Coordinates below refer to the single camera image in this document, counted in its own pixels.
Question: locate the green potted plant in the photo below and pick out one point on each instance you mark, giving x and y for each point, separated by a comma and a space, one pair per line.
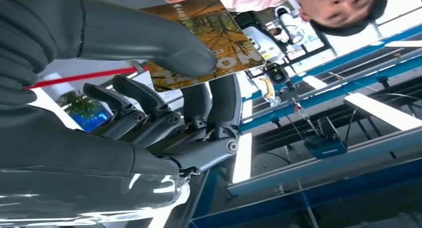
77, 102

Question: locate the blue hoist box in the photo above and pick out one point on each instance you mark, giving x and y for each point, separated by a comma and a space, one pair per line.
324, 145

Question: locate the black hanging device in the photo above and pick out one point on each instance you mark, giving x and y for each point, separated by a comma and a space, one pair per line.
276, 73

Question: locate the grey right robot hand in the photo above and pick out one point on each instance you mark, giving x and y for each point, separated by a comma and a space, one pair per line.
99, 187

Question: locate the white ceiling light panel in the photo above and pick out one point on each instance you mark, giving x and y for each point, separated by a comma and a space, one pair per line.
314, 82
404, 43
242, 157
382, 111

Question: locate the blue planter box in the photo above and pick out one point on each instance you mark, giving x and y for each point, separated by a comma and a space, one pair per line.
97, 121

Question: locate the blue steel beam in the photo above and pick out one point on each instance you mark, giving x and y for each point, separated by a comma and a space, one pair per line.
333, 98
296, 201
362, 51

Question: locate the person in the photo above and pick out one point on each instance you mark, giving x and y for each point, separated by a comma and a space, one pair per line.
339, 5

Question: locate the white machine housing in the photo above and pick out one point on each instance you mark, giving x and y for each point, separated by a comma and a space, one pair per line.
263, 45

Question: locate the ribbed grey right arm sleeve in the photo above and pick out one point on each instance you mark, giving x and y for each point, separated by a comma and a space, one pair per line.
23, 38

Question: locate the white cylindrical device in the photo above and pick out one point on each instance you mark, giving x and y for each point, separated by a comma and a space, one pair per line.
290, 25

